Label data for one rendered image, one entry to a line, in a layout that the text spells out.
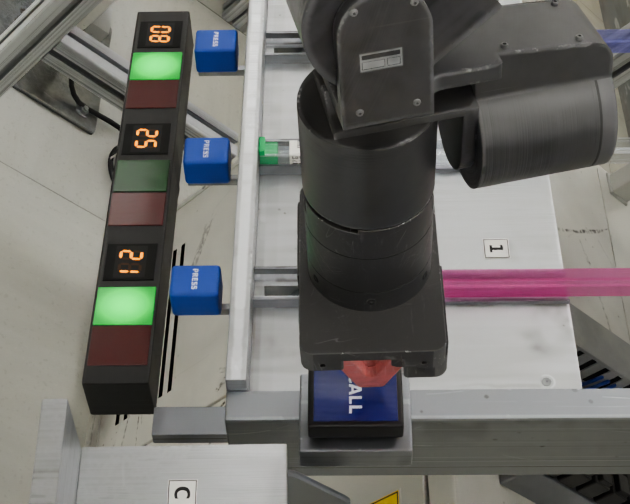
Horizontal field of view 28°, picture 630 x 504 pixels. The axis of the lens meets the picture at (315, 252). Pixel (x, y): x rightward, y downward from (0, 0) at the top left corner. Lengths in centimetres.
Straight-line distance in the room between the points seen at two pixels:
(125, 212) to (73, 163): 101
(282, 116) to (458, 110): 38
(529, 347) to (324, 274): 22
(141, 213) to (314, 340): 29
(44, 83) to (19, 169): 17
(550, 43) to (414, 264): 12
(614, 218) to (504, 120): 103
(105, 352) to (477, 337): 22
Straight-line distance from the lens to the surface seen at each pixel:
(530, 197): 82
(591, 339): 122
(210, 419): 76
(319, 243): 54
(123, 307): 78
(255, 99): 85
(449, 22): 46
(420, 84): 47
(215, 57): 91
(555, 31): 51
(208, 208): 153
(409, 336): 56
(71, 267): 173
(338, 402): 66
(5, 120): 180
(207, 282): 76
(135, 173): 85
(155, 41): 95
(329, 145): 49
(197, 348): 140
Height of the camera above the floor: 118
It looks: 34 degrees down
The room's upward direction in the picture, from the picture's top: 56 degrees clockwise
